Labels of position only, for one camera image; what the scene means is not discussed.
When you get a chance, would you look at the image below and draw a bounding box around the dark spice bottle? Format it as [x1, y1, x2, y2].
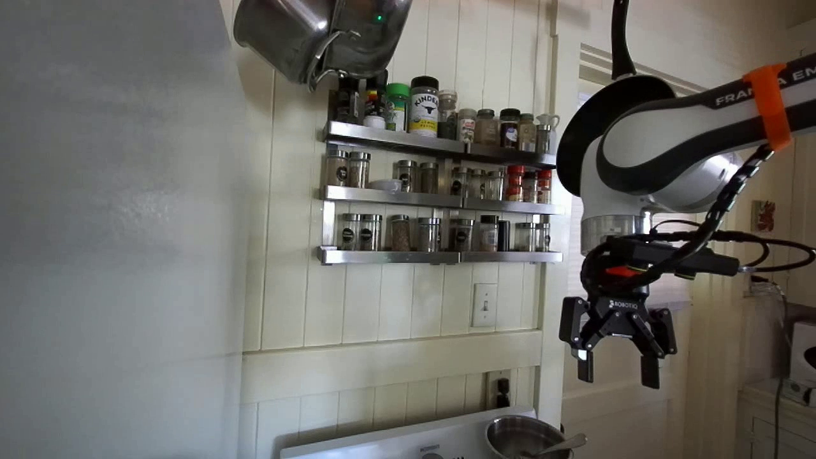
[329, 77, 365, 125]

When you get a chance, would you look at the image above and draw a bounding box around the orange cable strap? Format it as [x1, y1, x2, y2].
[745, 60, 796, 152]

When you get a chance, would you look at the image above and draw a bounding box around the white gas stove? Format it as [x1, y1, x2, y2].
[276, 407, 546, 459]

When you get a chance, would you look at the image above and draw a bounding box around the metal spice shelf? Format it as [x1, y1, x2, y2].
[313, 244, 564, 267]
[322, 119, 558, 169]
[315, 186, 558, 216]

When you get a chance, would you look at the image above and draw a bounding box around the black label spice jar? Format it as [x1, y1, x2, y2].
[498, 107, 523, 152]

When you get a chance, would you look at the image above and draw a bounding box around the metal bowl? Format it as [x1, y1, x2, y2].
[485, 412, 568, 459]

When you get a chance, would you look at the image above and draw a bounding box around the brown wall plate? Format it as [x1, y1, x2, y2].
[749, 197, 777, 235]

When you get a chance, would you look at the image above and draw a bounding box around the hanging steel pot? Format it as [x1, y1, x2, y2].
[231, 0, 341, 86]

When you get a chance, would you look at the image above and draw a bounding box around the white wall outlet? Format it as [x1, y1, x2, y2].
[468, 279, 498, 329]

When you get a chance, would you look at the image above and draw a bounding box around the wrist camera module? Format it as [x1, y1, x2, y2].
[584, 236, 684, 295]

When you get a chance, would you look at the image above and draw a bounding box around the small white label bottle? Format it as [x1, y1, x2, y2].
[362, 86, 390, 133]

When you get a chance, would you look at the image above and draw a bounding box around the white door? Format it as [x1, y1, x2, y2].
[561, 41, 749, 459]

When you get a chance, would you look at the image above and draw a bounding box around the white box device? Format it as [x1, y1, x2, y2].
[784, 318, 816, 407]

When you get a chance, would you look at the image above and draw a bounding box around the green cap spice bottle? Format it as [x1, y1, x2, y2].
[382, 82, 413, 135]

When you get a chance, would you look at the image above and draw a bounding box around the black wall outlet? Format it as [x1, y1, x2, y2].
[485, 370, 515, 412]

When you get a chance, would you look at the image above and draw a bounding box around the grey metal handle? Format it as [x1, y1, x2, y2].
[543, 430, 592, 455]

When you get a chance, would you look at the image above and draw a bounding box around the large black lid jar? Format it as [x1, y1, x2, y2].
[407, 73, 443, 138]

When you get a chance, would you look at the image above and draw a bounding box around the red cap spice jar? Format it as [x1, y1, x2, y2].
[505, 162, 527, 204]
[536, 166, 556, 204]

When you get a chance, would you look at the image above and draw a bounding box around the white refrigerator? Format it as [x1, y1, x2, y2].
[0, 0, 257, 459]

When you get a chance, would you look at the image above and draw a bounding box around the white cabinet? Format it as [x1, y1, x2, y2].
[737, 380, 816, 459]

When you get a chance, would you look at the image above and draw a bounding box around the hanging steel bowl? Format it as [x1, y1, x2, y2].
[322, 0, 416, 77]

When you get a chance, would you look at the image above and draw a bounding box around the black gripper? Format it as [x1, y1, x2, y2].
[558, 290, 680, 393]

